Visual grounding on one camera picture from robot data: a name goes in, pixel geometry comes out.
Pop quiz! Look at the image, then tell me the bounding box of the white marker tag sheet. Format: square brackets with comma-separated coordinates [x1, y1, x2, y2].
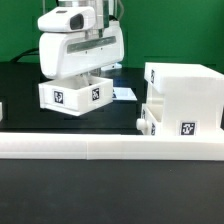
[113, 87, 137, 101]

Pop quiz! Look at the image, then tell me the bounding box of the white front drawer box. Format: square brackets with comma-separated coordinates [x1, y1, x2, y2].
[136, 104, 162, 136]

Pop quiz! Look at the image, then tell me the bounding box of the white drawer box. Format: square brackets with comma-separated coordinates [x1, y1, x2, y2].
[38, 75, 113, 116]
[136, 104, 162, 136]

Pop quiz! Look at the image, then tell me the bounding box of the white L-shaped table fence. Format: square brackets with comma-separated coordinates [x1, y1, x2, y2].
[0, 132, 224, 161]

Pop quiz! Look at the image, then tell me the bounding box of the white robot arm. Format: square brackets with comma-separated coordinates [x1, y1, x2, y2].
[38, 0, 124, 79]

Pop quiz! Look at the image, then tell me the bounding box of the white drawer cabinet frame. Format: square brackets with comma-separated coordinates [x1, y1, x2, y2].
[144, 62, 224, 136]

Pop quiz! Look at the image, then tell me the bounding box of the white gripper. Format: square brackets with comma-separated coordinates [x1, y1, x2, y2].
[39, 22, 124, 79]

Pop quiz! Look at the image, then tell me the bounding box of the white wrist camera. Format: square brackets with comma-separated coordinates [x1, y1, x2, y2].
[38, 6, 96, 33]

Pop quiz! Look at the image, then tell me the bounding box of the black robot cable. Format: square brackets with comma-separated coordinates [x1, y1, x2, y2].
[9, 47, 40, 64]

